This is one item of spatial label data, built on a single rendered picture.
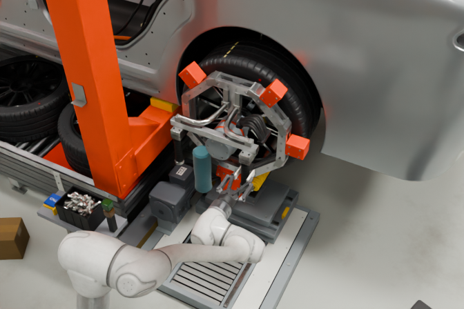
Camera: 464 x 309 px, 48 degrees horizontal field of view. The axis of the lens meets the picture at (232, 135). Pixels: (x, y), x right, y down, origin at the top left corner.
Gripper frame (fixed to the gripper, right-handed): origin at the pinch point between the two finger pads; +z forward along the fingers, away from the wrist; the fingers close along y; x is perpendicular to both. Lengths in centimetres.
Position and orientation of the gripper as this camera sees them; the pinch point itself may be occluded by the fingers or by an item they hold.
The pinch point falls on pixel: (244, 174)
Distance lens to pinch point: 225.6
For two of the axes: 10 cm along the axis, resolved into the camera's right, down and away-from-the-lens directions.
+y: 8.9, 3.1, -3.4
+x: 0.0, -7.4, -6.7
